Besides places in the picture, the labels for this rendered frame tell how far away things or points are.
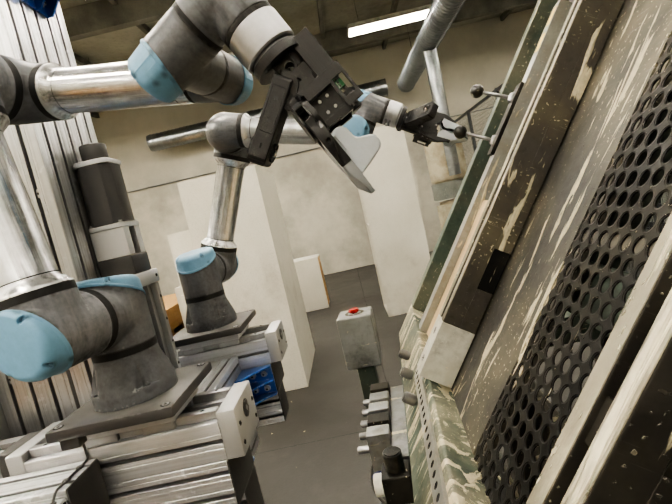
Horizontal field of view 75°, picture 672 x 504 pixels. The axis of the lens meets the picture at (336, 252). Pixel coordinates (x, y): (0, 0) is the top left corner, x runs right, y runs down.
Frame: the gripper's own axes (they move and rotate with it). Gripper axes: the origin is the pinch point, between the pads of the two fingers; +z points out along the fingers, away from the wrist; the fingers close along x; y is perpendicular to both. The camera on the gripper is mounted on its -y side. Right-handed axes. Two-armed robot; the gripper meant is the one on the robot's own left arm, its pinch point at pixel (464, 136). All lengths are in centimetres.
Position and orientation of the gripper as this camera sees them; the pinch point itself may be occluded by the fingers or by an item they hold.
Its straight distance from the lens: 139.9
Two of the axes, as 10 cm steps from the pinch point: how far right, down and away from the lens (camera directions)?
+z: 9.3, 3.6, -0.6
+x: -3.7, 9.1, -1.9
